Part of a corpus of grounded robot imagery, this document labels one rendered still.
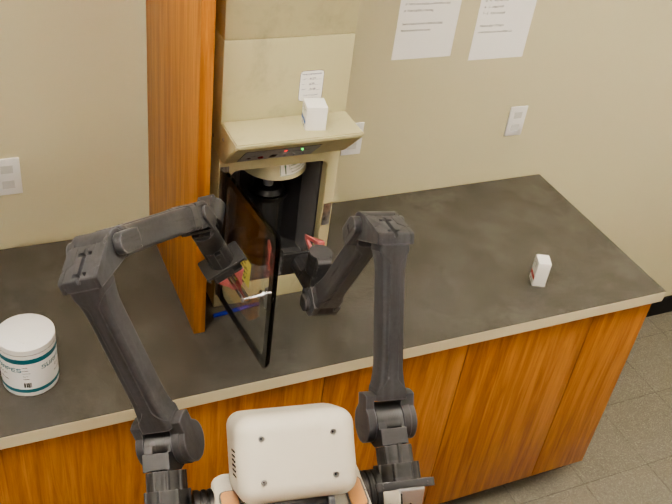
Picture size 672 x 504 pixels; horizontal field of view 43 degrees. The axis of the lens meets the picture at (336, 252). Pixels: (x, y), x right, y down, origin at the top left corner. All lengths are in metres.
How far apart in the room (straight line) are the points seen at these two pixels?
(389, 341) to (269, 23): 0.77
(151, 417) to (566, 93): 2.05
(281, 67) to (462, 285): 0.92
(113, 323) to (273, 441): 0.33
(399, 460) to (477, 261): 1.15
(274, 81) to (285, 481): 0.96
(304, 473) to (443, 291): 1.16
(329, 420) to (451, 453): 1.40
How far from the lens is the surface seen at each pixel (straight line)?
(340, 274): 1.82
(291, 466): 1.47
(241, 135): 1.97
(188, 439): 1.58
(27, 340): 2.06
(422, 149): 2.90
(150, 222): 1.63
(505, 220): 2.90
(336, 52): 2.05
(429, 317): 2.41
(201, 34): 1.81
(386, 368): 1.64
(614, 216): 3.69
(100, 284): 1.42
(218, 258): 1.90
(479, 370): 2.59
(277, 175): 2.18
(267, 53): 1.98
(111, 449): 2.22
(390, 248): 1.60
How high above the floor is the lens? 2.47
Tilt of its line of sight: 36 degrees down
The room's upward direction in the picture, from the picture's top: 8 degrees clockwise
